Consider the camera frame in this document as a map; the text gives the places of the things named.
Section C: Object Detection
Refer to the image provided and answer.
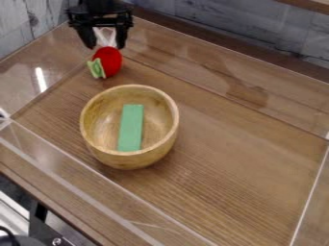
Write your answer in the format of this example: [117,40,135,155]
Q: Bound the red plush fruit green leaves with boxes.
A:
[87,46,122,79]

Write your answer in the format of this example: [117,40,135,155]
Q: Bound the green rectangular block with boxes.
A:
[117,104,145,152]

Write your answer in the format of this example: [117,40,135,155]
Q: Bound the black cable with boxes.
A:
[0,225,20,246]

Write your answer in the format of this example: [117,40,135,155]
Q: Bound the wooden bowl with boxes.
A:
[81,85,181,170]

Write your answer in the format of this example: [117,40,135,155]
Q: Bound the black metal table leg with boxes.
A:
[30,201,50,223]

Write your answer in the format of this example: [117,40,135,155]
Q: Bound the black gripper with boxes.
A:
[67,0,134,49]

